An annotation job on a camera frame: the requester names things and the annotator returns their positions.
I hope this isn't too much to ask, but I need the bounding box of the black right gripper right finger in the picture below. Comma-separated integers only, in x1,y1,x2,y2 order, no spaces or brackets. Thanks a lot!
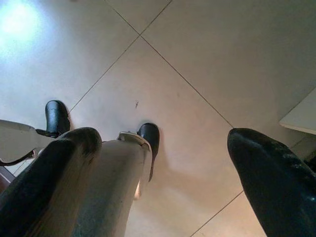
227,127,316,237

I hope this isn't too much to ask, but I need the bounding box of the black robot left foot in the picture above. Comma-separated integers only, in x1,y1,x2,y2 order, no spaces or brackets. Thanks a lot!
45,99,72,138

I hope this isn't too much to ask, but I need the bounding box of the white furniture panel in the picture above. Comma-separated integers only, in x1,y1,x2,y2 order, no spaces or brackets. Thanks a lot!
278,93,316,135

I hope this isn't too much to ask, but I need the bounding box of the silver robot left leg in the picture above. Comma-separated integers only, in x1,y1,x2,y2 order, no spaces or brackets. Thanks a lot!
0,119,40,163

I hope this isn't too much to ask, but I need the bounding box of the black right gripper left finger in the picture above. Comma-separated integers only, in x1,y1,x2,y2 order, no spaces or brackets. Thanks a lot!
0,126,103,237

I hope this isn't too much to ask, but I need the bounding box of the black robot right foot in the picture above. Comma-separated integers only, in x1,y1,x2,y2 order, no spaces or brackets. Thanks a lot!
136,122,161,183

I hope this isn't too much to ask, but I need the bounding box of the black robot foot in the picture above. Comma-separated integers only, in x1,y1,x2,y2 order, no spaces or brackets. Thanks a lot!
136,122,161,183
45,99,72,138

